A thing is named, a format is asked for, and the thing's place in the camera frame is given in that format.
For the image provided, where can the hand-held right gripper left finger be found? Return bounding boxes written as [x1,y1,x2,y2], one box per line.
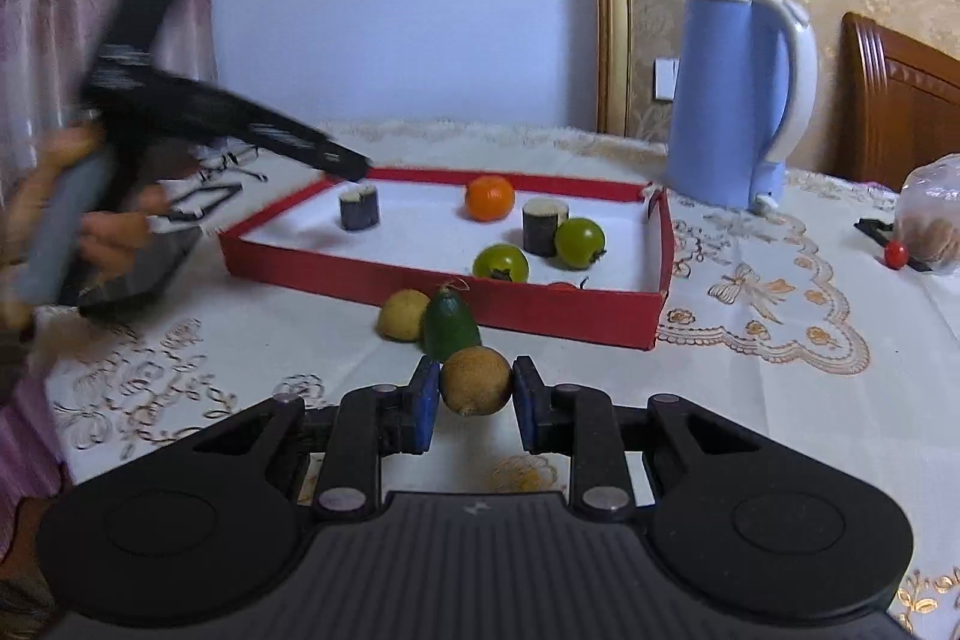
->
[191,355,441,522]

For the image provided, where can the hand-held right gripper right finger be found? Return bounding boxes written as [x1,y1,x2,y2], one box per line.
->
[512,355,762,522]

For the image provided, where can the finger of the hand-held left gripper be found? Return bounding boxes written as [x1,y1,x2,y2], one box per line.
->
[298,128,374,185]

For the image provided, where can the purple eggplant piece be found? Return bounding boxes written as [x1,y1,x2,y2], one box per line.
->
[522,198,569,258]
[339,186,380,232]

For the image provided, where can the brown kiwi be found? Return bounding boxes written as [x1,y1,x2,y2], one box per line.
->
[439,346,514,417]

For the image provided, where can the red cardboard box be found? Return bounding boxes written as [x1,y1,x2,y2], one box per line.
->
[219,166,674,352]

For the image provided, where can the green tomato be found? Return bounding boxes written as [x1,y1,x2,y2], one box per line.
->
[554,218,607,270]
[472,243,530,283]

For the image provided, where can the orange mandarin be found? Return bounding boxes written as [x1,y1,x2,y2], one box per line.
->
[464,175,516,223]

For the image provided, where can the person's left forearm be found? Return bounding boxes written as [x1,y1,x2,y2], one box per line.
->
[0,310,42,408]

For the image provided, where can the person's left hand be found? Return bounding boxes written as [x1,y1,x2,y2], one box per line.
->
[0,122,170,326]

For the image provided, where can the green avocado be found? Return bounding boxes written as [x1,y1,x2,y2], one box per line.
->
[421,287,482,362]

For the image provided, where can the yellowish kiwi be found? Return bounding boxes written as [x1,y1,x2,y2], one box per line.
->
[376,289,432,342]

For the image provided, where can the black eyeglasses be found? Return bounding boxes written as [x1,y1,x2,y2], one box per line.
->
[196,145,269,184]

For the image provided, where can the black phone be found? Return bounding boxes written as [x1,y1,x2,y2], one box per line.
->
[60,220,203,320]

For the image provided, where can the white floral lace tablecloth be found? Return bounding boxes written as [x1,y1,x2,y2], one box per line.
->
[45,119,960,640]

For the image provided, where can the blue electric kettle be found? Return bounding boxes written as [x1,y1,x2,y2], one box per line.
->
[666,0,818,214]

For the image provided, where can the small black object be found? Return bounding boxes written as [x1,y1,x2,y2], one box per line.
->
[853,218,932,274]

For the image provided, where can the clear plastic bag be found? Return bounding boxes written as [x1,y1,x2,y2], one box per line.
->
[896,154,960,277]

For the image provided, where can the black rectangular plastic frame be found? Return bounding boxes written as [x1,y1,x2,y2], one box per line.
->
[150,181,245,235]

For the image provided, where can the white wall switch panel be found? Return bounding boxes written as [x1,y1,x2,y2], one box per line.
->
[653,57,680,103]

